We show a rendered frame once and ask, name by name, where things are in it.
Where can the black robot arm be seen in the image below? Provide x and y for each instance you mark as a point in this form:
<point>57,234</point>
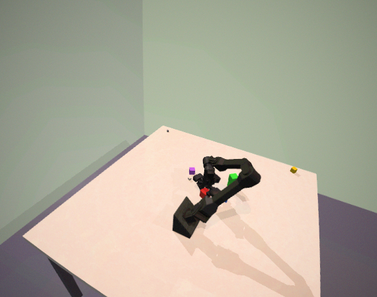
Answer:
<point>208,206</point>

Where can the red block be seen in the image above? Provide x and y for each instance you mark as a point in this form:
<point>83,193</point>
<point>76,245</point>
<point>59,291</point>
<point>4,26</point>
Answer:
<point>203,193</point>

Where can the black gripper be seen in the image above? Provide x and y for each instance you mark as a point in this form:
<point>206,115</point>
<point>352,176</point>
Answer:
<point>206,183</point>

